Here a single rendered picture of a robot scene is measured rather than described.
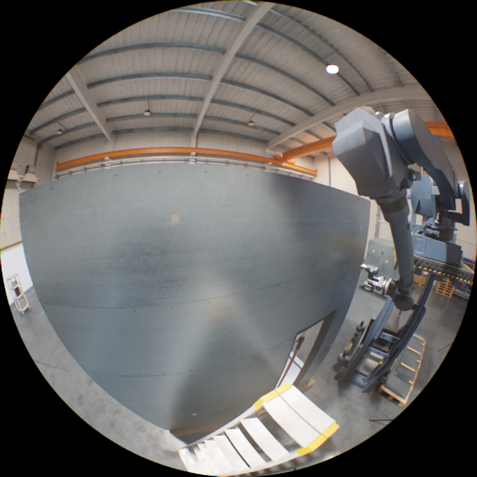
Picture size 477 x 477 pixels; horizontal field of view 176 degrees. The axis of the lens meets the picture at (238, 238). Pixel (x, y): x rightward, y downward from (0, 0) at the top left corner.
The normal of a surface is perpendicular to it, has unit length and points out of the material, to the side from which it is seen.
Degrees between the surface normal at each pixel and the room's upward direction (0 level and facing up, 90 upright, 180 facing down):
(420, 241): 90
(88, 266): 90
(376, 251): 90
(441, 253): 90
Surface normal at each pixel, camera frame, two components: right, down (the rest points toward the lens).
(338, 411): 0.01, -0.98
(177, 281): 0.40, 0.19
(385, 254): -0.92, 0.07
